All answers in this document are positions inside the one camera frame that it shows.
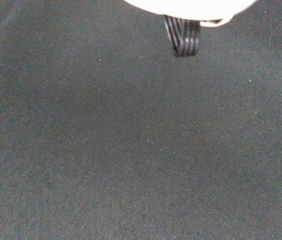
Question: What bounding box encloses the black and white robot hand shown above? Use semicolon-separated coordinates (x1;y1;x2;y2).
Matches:
124;0;258;58

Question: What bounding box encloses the black bench cloth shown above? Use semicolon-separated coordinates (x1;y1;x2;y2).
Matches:
0;0;282;240

